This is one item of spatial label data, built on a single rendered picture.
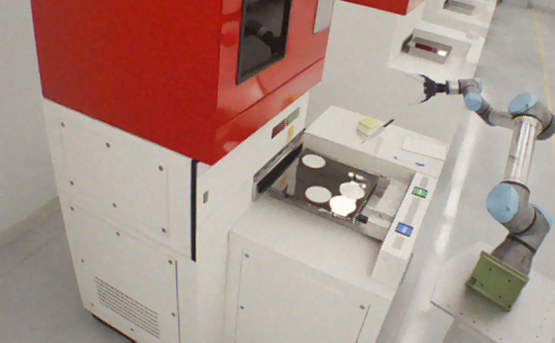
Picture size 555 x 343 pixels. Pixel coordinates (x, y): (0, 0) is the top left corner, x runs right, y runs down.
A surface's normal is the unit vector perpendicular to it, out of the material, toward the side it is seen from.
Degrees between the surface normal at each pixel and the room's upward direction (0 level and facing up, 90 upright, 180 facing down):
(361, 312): 90
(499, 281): 90
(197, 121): 90
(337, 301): 90
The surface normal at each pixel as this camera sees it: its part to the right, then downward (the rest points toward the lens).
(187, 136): -0.46, 0.43
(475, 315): 0.11, -0.84
